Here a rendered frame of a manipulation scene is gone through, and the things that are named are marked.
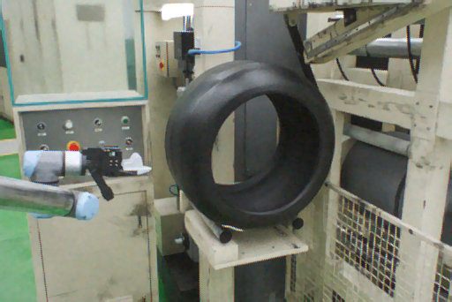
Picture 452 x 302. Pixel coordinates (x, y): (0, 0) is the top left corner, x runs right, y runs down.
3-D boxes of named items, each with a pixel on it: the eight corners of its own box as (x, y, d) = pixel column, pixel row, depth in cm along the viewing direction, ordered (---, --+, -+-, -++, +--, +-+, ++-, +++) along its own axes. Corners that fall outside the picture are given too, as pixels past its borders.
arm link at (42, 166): (23, 177, 128) (24, 147, 127) (64, 177, 132) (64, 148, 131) (22, 182, 121) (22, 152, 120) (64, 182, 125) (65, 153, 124)
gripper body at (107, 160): (124, 151, 130) (82, 150, 125) (123, 178, 132) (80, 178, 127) (121, 146, 137) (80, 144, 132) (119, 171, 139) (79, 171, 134)
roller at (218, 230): (202, 198, 177) (197, 207, 177) (192, 194, 175) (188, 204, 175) (234, 233, 145) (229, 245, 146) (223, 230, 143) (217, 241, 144)
